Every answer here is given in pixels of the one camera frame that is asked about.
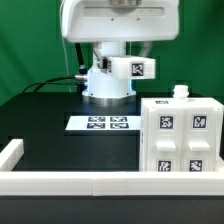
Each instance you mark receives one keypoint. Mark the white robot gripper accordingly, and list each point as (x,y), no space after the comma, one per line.
(119,20)

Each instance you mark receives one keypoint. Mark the white cabinet top block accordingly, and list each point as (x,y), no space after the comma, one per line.
(131,67)

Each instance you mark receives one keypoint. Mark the white fence bar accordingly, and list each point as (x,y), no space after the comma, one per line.
(111,183)
(11,154)

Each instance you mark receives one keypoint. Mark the white marker base plate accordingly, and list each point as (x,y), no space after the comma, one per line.
(107,123)

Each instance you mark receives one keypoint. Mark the white front fence bar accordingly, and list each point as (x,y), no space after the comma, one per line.
(111,183)

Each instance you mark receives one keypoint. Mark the white cabinet body box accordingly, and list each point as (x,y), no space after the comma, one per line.
(180,99)

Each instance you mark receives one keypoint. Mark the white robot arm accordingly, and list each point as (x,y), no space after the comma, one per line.
(104,88)

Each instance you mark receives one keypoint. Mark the white left fence bar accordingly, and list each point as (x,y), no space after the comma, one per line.
(11,154)

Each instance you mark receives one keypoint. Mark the black camera stand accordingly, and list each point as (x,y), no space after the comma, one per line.
(82,67)

